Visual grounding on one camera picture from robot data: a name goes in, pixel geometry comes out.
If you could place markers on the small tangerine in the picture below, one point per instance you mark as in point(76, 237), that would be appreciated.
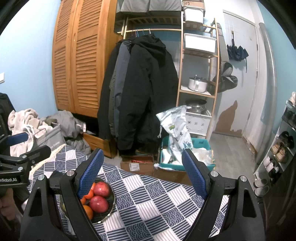
point(93, 186)
point(89, 195)

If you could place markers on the wooden louvered wardrobe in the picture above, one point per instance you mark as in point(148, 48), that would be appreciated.
point(81, 69)

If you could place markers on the black hooded coat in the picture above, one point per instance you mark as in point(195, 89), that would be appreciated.
point(148, 92)

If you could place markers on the white printed rice bag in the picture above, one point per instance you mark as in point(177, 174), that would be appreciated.
point(173, 125)

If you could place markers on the dark hanging cloth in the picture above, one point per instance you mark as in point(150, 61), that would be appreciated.
point(284, 208)

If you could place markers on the large orange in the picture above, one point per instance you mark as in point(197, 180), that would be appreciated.
point(82, 201)

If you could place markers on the white light switch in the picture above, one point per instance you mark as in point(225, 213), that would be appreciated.
point(1, 77)

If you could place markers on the pale grey door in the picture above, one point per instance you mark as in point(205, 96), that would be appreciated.
point(240, 81)

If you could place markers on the clear plastic bag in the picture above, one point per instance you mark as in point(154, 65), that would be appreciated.
point(203, 156)

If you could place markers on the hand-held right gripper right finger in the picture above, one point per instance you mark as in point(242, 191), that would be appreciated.
point(194, 173)

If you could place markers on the cardboard box with label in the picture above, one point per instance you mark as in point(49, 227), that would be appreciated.
point(194, 3)

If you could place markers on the grey tote bag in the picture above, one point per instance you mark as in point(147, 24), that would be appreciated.
point(50, 139)

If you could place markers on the grey hanging bag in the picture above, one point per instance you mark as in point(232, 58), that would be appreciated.
point(227, 78)

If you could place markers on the white patterned storage drawer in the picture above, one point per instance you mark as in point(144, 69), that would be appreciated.
point(198, 124)

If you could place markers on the beige fleece blanket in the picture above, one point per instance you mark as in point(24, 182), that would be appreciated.
point(23, 118)

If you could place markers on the dark blue umbrella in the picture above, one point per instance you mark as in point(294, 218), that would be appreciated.
point(237, 53)

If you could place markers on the wooden drawer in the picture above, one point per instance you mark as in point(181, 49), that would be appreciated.
point(99, 143)

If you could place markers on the small cardboard box red contents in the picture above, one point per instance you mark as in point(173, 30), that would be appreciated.
point(137, 164)

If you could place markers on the grey blue jacket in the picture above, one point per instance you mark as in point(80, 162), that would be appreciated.
point(119, 76)

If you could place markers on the grey crumpled clothing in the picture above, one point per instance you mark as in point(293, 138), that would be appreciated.
point(67, 122)

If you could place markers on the blue white patterned tablecloth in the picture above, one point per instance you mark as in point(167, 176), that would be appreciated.
point(150, 197)

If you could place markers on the small white plastic bin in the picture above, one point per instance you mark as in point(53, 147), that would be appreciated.
point(193, 15)

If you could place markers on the black jacket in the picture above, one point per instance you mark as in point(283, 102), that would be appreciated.
point(105, 104)

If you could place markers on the wooden shelf unit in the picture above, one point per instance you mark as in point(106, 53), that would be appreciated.
point(179, 92)

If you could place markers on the clear glass bowl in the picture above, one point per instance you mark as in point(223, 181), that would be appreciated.
point(103, 216)

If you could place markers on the grey fabric storage box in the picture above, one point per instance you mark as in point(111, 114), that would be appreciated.
point(133, 5)
point(165, 5)

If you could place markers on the steel steamer pot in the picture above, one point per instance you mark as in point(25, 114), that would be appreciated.
point(196, 106)

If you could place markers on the black bag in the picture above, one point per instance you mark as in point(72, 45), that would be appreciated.
point(4, 109)

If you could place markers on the grey shoe rack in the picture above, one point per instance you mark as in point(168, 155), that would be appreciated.
point(275, 136)

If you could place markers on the wooden clothes rack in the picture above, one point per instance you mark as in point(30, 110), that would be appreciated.
point(161, 30)

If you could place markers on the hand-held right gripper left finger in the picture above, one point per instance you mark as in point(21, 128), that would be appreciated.
point(90, 173)

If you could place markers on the bright red apple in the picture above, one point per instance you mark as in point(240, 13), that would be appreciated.
point(101, 188)

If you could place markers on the person's left hand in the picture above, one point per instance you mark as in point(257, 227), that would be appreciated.
point(5, 201)

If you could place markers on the teal plastic basket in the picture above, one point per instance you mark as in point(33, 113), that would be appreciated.
point(201, 142)

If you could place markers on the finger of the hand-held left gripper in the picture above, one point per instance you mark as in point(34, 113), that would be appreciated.
point(16, 138)
point(34, 155)

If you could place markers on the large white plastic bin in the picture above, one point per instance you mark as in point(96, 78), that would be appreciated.
point(200, 42)

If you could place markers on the large brown cardboard box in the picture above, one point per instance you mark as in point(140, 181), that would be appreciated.
point(171, 176)

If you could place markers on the dark red apple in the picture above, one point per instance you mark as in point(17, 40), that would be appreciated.
point(99, 203)

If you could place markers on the shoe rack with shoes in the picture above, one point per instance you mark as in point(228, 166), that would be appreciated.
point(281, 153)

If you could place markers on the medium orange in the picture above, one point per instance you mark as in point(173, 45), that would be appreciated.
point(87, 212)

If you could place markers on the silver vertical pipe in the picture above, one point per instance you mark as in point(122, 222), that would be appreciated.
point(268, 92)

